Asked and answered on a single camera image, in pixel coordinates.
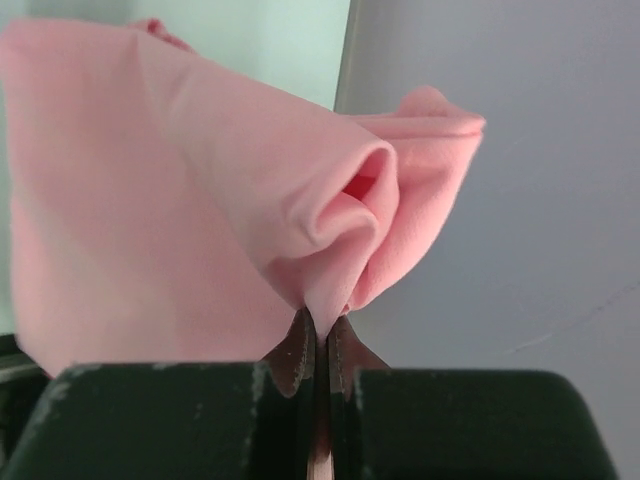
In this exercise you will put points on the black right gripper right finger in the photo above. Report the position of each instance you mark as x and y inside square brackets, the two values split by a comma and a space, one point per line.
[455, 423]

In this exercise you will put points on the pink t shirt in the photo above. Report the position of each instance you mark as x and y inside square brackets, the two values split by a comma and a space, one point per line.
[165, 208]

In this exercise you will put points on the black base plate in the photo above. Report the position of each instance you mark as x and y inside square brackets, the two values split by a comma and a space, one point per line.
[22, 383]

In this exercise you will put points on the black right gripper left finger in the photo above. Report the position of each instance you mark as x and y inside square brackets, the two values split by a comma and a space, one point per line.
[240, 420]

